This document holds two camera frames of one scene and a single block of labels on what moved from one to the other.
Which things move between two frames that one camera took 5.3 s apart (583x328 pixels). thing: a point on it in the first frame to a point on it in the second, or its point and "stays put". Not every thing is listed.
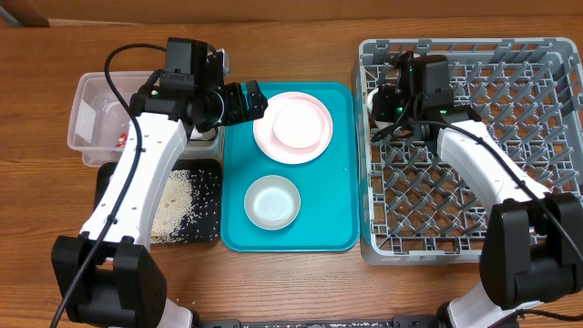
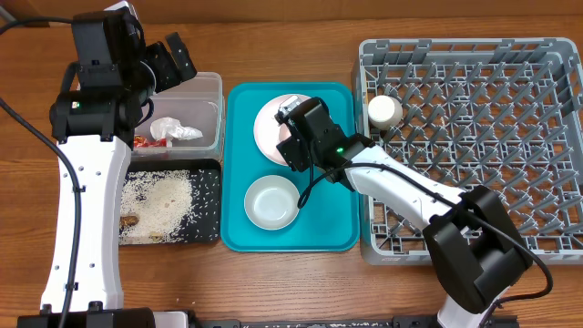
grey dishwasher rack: (415, 208) stays put
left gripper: (238, 110) to (168, 75)
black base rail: (396, 322) stays put
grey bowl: (272, 202) stays put
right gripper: (386, 110) to (295, 145)
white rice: (174, 210) stays put
